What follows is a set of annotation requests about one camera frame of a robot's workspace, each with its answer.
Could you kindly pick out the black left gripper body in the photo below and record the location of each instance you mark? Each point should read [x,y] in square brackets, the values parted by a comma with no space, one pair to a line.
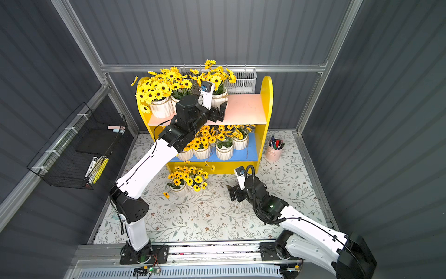
[216,113]

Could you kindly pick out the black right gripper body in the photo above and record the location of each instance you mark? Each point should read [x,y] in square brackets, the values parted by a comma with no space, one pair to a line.
[235,192]

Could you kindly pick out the shelf pot four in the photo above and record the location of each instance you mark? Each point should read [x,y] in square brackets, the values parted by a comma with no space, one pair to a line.
[196,178]
[240,135]

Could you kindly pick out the shelf pot five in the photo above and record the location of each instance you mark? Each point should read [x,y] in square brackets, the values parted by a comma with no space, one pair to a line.
[177,179]

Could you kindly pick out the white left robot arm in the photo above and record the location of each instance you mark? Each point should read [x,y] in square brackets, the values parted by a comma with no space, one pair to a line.
[193,112]

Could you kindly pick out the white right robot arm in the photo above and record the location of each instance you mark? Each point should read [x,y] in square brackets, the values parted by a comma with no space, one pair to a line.
[345,256]

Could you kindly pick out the lower shelf pot two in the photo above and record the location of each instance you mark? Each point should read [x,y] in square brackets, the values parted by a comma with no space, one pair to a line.
[201,145]

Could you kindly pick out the shelf pot two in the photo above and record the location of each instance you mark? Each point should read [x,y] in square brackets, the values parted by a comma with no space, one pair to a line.
[201,145]
[180,84]

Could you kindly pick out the yellow wooden shelf unit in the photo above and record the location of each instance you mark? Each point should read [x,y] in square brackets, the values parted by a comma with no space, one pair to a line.
[241,109]

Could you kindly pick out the top shelf pot two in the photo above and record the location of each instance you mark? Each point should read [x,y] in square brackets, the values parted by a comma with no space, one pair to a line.
[180,84]

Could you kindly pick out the lower shelf pot one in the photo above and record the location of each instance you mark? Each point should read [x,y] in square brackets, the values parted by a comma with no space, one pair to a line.
[187,153]

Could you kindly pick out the pink pen cup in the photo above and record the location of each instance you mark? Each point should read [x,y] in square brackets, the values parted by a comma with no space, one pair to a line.
[274,149]

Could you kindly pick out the pink sticky notes in basket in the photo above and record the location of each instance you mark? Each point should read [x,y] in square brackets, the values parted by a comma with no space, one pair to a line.
[117,129]

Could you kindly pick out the small green circuit board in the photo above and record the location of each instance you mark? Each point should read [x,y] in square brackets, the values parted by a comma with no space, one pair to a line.
[145,272]

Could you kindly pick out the yellow marker in basket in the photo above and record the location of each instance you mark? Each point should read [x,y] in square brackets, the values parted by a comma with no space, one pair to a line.
[98,169]

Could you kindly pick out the white marker in basket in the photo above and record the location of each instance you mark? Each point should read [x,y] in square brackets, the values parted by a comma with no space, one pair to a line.
[91,166]

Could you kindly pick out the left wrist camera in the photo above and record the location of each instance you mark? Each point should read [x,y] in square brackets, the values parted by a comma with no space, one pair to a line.
[206,93]

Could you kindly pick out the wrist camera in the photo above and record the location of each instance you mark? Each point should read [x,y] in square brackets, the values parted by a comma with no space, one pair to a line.
[206,93]
[240,175]

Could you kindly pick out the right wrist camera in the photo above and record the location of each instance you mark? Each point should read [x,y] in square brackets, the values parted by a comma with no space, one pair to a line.
[240,175]

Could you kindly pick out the white wire wall basket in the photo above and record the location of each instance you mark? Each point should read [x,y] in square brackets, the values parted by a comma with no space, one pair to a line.
[245,82]

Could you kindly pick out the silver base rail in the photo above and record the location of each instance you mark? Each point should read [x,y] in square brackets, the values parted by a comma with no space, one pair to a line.
[219,252]

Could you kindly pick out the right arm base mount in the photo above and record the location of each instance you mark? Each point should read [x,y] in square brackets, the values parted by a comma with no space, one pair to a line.
[269,251]

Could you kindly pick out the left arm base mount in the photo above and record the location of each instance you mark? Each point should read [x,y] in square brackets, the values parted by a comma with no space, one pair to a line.
[149,255]

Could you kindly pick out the black wire wall basket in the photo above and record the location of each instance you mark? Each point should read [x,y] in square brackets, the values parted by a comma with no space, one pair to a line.
[64,163]

